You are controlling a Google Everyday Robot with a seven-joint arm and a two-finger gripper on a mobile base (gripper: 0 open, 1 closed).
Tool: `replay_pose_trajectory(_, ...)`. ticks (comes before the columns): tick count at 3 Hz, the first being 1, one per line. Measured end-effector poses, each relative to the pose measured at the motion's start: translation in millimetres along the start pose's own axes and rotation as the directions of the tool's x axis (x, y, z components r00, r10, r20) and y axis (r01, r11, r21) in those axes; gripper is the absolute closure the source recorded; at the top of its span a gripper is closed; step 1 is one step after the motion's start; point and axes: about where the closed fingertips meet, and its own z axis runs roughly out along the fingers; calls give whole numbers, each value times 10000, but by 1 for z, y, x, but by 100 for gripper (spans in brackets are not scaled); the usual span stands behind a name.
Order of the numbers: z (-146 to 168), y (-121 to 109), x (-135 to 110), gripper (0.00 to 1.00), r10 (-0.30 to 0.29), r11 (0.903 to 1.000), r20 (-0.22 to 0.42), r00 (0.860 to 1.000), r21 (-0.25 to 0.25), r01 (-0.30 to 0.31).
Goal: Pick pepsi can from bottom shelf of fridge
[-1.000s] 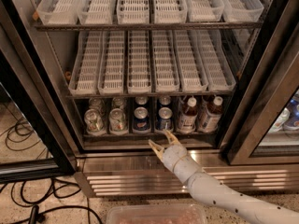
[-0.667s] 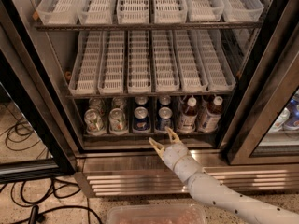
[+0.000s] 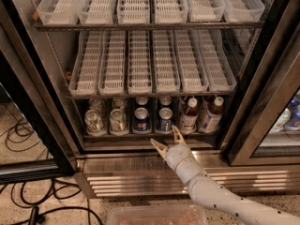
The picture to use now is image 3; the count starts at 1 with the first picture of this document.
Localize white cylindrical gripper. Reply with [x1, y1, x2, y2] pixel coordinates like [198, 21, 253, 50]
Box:
[150, 125, 206, 184]

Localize pepsi can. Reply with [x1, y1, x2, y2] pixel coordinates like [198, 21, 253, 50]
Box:
[157, 108, 173, 132]
[133, 107, 151, 133]
[158, 97, 172, 108]
[135, 97, 149, 108]

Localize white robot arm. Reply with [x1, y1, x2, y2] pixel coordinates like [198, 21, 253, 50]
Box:
[150, 126, 300, 225]

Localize middle shelf tray five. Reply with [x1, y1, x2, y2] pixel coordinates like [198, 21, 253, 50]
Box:
[173, 30, 208, 93]

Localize shelf tray five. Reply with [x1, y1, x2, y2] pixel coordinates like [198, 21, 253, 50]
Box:
[187, 0, 225, 23]
[173, 30, 208, 93]

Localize middle shelf tray four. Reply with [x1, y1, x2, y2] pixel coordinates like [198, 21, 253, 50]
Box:
[152, 30, 180, 93]

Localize shelf tray four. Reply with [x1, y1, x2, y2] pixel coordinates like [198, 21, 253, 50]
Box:
[152, 30, 180, 93]
[154, 0, 188, 24]

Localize middle shelf tray three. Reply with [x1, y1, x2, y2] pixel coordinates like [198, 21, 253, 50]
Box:
[127, 31, 152, 94]

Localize shelf tray three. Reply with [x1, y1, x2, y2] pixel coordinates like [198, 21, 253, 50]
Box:
[117, 0, 150, 24]
[127, 31, 152, 94]

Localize front far-left green can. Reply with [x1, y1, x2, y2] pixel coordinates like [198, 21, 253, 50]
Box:
[84, 110, 106, 137]

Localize far-left green can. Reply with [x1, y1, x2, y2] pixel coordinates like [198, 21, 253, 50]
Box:
[84, 110, 106, 137]
[89, 98, 105, 113]

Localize middle shelf tray six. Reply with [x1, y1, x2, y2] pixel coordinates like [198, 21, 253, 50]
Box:
[198, 30, 236, 92]

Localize shelf tray six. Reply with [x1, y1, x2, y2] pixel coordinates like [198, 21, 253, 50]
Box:
[198, 30, 236, 92]
[223, 0, 264, 23]

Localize middle shelf tray two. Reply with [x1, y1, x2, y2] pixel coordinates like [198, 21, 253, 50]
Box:
[98, 31, 126, 95]

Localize shelf tray two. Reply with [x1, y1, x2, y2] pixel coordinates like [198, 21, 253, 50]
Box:
[98, 31, 126, 95]
[77, 0, 116, 25]

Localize rear far-left green can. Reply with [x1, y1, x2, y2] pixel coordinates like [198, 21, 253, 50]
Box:
[89, 98, 105, 113]

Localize stainless steel fridge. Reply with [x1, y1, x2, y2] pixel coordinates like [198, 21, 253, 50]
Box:
[12, 0, 300, 198]

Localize middle shelf tray one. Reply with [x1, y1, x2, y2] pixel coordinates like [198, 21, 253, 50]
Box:
[68, 31, 102, 97]

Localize shelf tray one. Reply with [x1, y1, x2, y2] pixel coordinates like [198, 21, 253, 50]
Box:
[37, 0, 80, 25]
[68, 31, 102, 97]

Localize top shelf tray four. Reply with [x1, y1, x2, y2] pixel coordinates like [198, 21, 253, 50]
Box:
[154, 0, 188, 24]

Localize open fridge door left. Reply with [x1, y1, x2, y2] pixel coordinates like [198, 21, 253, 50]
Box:
[0, 0, 77, 184]

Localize top shelf tray three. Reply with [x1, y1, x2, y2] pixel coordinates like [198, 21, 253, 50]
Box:
[117, 0, 150, 24]

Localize top shelf tray five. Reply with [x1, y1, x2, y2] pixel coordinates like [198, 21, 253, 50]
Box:
[187, 0, 225, 23]

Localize top shelf tray six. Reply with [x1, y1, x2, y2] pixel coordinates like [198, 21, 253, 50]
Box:
[223, 0, 264, 23]

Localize top shelf tray two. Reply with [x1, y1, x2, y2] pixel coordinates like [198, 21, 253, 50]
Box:
[77, 0, 116, 25]

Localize top shelf tray one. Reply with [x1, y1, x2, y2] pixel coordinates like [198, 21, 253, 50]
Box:
[37, 0, 80, 25]

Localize right tea bottle white cap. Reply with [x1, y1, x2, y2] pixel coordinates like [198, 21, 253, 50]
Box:
[199, 97, 224, 133]

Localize tea bottle white cap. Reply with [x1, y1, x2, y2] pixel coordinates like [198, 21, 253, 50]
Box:
[199, 97, 224, 133]
[176, 97, 200, 134]

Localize left tea bottle white cap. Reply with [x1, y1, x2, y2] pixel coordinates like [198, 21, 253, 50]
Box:
[176, 97, 200, 134]

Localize clear plastic container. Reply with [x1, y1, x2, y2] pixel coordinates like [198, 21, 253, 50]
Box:
[106, 205, 208, 225]

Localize cans behind right glass door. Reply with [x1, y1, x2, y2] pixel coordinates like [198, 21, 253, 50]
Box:
[270, 93, 300, 133]

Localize black floor cables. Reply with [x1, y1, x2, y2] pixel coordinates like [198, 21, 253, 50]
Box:
[0, 115, 104, 225]

